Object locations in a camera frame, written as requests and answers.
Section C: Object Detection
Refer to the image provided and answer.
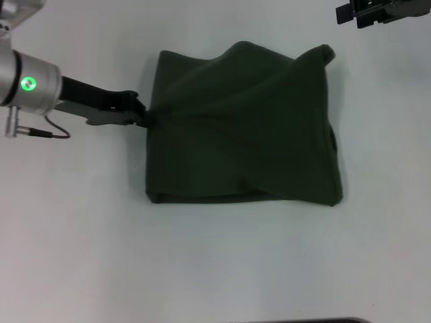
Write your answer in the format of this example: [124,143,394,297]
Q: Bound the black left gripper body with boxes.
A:
[54,75,139,127]

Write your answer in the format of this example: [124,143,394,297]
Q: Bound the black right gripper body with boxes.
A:
[350,0,431,25]

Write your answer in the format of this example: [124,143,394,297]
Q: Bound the dark green FREE t-shirt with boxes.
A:
[145,40,345,207]

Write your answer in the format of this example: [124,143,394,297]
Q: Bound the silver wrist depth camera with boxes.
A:
[0,0,45,28]

